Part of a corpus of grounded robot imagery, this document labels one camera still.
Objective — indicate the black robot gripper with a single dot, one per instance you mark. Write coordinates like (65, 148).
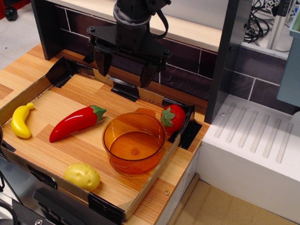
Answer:
(131, 42)

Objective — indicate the yellow toy banana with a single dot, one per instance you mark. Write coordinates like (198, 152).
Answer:
(18, 120)

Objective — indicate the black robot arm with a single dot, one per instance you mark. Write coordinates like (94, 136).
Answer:
(137, 13)

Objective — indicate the orange transparent plastic pot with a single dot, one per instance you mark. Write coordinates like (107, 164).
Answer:
(134, 141)

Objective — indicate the red toy chili pepper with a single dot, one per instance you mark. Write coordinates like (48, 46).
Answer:
(78, 120)

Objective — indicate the red toy strawberry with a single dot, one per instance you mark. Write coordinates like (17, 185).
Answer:
(172, 118)

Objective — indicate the yellow toy potato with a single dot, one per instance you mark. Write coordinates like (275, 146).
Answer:
(82, 175)

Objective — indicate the black caster wheel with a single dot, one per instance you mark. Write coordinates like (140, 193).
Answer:
(11, 13)

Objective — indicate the white toy sink drainboard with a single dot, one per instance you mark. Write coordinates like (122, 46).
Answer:
(252, 152)

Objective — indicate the black equipment at bottom left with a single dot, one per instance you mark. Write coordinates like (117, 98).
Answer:
(36, 196)

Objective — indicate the grey-blue plastic bin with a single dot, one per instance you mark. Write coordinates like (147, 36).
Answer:
(289, 90)

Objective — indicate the dark grey shelf frame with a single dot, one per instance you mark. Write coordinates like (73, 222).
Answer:
(173, 82)

